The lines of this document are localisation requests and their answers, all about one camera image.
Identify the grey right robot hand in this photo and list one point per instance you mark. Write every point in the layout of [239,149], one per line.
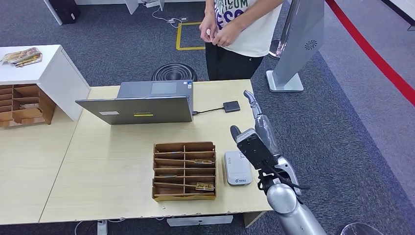
[267,133]

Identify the person's left hand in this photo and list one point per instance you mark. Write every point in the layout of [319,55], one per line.
[228,35]

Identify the person's right hand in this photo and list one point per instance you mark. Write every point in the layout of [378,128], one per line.
[207,27]

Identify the grey white card reader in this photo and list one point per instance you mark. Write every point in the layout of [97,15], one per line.
[237,168]

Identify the autumn print hotel card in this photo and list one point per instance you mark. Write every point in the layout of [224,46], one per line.
[203,161]
[205,186]

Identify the person's right forearm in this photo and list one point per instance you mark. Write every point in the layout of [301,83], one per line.
[210,8]

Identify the person's left forearm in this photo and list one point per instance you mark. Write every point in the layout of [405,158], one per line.
[256,14]

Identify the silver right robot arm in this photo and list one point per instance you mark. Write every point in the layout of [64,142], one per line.
[282,199]

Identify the person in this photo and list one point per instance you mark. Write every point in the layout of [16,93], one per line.
[249,35]

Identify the wooden slotted card organiser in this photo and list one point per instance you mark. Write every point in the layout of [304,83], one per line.
[168,162]

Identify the small black square device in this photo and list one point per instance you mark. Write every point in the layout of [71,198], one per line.
[231,106]

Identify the chrome stanchion base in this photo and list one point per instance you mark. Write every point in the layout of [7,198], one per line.
[274,50]

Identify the black round stool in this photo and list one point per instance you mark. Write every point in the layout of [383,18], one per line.
[174,73]

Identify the white floor power strip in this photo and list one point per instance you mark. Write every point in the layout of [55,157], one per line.
[151,4]

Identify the grey kiosk stand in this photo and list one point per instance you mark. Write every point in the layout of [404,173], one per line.
[298,48]

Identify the wooden desk leg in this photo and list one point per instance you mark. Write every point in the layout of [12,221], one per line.
[253,219]

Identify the grey laptop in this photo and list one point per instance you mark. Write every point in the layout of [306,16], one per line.
[137,110]

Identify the long grey power strip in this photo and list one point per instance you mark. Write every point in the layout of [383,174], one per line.
[197,221]

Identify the round transparent dome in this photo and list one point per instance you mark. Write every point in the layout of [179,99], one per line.
[360,230]

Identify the black box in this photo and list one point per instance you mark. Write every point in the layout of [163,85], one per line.
[64,11]

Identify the white cabinet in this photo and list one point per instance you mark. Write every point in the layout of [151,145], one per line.
[58,77]

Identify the stack of printed cards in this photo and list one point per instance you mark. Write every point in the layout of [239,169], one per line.
[21,57]

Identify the wooden pigeonhole shelf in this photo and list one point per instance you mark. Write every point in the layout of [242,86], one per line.
[29,107]

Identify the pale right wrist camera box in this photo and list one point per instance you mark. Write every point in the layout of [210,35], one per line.
[256,150]

